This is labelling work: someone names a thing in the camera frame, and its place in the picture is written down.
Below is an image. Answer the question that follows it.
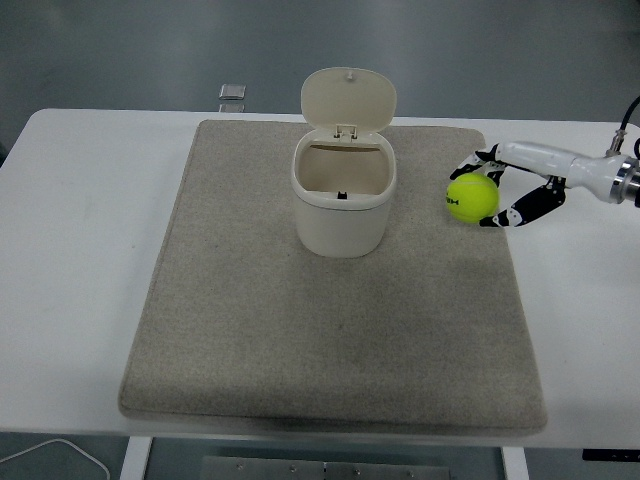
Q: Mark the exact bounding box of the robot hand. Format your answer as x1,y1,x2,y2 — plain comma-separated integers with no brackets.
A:
448,141,625,229

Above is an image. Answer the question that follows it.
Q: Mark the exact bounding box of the yellow tennis ball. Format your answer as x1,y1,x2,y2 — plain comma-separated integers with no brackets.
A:
445,172,501,223

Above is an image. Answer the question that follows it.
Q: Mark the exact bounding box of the cream bin with hinged lid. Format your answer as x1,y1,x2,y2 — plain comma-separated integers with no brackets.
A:
291,66,399,260

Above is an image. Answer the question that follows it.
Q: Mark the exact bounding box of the beige fabric mat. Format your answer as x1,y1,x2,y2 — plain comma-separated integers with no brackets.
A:
117,118,550,436

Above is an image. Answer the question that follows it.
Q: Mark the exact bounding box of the black table control panel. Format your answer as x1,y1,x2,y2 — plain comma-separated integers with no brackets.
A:
582,448,640,461

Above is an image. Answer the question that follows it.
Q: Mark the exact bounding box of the white table leg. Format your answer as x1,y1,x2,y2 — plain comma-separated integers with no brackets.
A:
119,436,154,480
499,446,531,480

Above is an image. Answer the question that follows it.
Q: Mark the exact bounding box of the grey metal plate with screws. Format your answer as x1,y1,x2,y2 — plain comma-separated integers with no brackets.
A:
200,455,453,480

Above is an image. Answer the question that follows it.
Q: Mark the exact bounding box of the white cable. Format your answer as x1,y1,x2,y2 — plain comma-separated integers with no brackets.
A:
0,438,110,480

